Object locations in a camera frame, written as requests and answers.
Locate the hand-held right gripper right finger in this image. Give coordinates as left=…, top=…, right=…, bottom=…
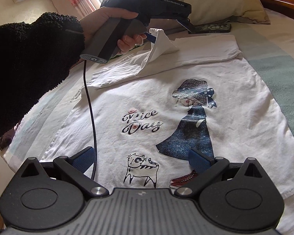
left=174, top=148, right=270, bottom=199

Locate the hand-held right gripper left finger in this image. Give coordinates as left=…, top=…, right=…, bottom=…
left=20, top=146, right=110, bottom=199

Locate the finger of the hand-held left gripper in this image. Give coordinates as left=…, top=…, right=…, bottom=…
left=144, top=31, right=160, bottom=43
left=176, top=17, right=194, bottom=34

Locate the white printed t-shirt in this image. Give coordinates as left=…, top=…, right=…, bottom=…
left=4, top=28, right=294, bottom=201

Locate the person's left forearm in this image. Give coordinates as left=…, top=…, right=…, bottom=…
left=0, top=12, right=86, bottom=150

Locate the person's left hand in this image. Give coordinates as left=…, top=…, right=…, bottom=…
left=78, top=7, right=147, bottom=53

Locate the floral patchwork pillow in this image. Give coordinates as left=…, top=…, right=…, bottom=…
left=136, top=0, right=271, bottom=25

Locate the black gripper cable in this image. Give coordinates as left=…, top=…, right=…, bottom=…
left=83, top=59, right=97, bottom=180

